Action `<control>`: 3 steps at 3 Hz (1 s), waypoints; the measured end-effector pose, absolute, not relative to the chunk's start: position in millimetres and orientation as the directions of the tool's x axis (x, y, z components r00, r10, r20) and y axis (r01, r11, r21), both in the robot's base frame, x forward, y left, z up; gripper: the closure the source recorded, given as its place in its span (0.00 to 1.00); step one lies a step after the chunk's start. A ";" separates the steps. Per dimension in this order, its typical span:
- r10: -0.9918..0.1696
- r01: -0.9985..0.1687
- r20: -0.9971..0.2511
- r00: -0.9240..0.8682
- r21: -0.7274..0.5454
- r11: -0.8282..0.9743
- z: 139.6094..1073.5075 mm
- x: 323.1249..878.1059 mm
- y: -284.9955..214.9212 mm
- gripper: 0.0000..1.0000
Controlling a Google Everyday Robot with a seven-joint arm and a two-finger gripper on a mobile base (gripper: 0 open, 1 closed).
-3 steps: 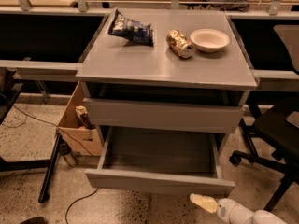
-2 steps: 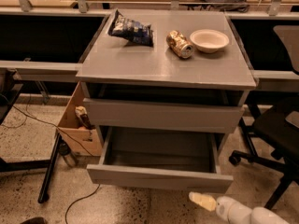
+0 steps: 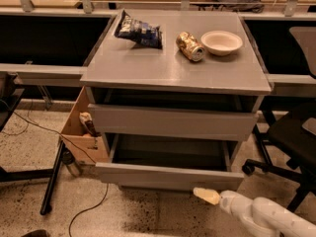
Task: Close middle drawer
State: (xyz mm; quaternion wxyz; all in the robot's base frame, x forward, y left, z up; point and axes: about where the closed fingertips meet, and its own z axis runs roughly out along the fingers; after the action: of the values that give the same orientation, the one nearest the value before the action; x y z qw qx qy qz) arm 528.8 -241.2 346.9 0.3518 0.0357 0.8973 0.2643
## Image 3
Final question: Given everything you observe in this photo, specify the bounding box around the cardboard box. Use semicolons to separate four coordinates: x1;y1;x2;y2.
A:
61;88;108;165

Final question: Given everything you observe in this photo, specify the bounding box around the crumpled snack wrapper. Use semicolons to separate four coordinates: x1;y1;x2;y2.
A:
79;112;100;137

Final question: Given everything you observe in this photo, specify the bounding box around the white paper bowl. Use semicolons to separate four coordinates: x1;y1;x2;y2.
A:
200;31;243;56

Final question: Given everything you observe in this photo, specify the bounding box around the black floor cable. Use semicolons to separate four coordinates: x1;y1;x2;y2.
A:
0;97;110;237

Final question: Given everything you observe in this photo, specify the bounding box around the blue chip bag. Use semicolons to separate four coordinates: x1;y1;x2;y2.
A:
115;11;162;49

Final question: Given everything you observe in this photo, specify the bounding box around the black office chair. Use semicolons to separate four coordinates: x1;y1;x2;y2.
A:
242;25;316;211

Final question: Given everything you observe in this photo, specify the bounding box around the grey drawer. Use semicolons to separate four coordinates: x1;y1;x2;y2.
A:
96;134;244;191
88;104;258;141

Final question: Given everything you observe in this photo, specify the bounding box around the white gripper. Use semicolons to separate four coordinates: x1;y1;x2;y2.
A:
193;188;254;228

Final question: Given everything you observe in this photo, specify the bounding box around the grey metal railing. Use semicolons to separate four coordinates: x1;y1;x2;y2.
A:
0;0;316;18

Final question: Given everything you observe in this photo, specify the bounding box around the grey drawer cabinet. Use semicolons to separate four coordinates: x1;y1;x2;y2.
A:
80;9;273;170

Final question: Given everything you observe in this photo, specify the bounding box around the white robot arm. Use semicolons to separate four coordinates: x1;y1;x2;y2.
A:
193;188;316;237

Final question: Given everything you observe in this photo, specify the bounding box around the metal bottle on floor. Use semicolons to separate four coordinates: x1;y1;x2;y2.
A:
61;150;82;177

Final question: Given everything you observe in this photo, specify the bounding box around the gold soda can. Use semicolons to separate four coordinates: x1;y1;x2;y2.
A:
176;32;204;62

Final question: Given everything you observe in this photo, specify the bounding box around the black desk leg frame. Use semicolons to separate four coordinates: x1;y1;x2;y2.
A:
0;72;67;216

